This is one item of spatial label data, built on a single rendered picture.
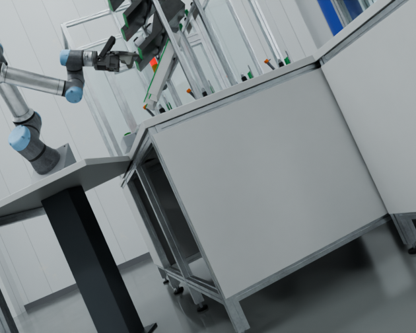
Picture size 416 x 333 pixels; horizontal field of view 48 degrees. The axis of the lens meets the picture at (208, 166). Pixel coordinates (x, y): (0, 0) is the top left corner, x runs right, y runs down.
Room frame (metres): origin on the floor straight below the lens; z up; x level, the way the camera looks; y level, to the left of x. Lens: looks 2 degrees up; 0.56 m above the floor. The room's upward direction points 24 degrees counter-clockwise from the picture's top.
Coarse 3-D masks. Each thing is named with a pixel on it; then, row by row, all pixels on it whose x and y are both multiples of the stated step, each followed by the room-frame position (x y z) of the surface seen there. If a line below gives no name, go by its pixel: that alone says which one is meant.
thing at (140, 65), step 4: (176, 28) 2.18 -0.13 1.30; (176, 32) 2.23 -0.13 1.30; (164, 44) 2.21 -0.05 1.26; (156, 48) 2.14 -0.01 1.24; (152, 52) 2.12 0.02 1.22; (156, 52) 2.19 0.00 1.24; (148, 56) 2.12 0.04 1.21; (152, 56) 2.18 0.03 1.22; (136, 60) 2.08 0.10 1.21; (140, 60) 2.08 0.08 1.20; (144, 60) 2.11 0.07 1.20; (148, 60) 2.17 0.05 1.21; (136, 64) 2.12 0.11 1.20; (140, 64) 2.10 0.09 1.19; (144, 64) 2.16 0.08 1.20; (140, 68) 2.15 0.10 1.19
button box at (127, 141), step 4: (124, 136) 2.34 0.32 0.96; (128, 136) 2.34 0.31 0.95; (132, 136) 2.35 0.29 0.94; (124, 140) 2.33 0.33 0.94; (128, 140) 2.34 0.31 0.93; (132, 140) 2.34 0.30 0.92; (120, 144) 2.51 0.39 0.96; (124, 144) 2.37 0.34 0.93; (128, 144) 2.34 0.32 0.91; (132, 144) 2.34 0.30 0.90; (124, 148) 2.43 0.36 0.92; (128, 148) 2.38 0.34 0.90; (124, 152) 2.49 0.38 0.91; (128, 152) 2.52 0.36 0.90
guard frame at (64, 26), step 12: (204, 0) 3.84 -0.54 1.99; (228, 0) 3.49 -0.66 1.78; (108, 12) 3.24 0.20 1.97; (60, 24) 3.15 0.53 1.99; (72, 24) 3.17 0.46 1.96; (240, 24) 3.48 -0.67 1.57; (120, 36) 3.75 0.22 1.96; (216, 36) 3.97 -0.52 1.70; (72, 48) 3.15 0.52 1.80; (84, 48) 3.67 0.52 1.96; (252, 48) 3.48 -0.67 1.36; (252, 60) 3.50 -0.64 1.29; (84, 72) 3.16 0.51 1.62; (96, 96) 3.15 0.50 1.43; (96, 120) 3.63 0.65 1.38; (108, 132) 3.15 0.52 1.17
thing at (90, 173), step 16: (96, 160) 1.95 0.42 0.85; (112, 160) 2.11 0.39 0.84; (128, 160) 2.29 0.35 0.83; (48, 176) 1.89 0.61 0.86; (64, 176) 1.89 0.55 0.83; (80, 176) 2.09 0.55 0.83; (96, 176) 2.35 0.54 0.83; (112, 176) 2.68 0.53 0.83; (16, 192) 1.92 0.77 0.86; (32, 192) 1.93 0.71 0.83; (48, 192) 2.14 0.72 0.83; (0, 208) 1.97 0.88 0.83; (16, 208) 2.19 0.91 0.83; (32, 208) 2.48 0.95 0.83
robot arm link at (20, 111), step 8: (0, 48) 2.07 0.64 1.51; (0, 56) 2.05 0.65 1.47; (0, 88) 2.14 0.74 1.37; (8, 88) 2.15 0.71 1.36; (16, 88) 2.19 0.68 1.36; (8, 96) 2.18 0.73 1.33; (16, 96) 2.20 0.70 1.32; (8, 104) 2.21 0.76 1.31; (16, 104) 2.22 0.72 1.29; (24, 104) 2.25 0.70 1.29; (16, 112) 2.24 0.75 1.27; (24, 112) 2.26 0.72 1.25; (32, 112) 2.30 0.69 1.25; (16, 120) 2.27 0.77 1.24; (24, 120) 2.27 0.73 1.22; (32, 120) 2.30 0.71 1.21; (40, 120) 2.38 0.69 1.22; (40, 128) 2.36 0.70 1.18
